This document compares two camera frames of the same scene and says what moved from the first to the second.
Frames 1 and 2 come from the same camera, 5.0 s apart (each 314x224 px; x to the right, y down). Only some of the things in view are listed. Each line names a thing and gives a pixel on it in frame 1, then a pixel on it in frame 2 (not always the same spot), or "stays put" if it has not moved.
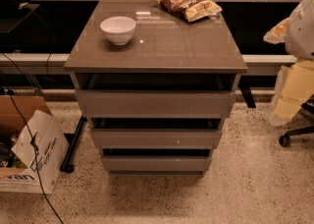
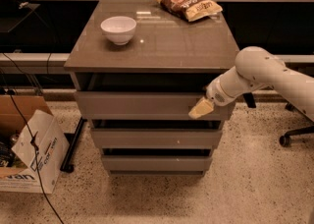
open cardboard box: x=33 y=147 stays put
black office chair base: x=285 y=140 stays put
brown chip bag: x=186 y=5 stays put
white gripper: x=301 y=30 → x=217 y=93
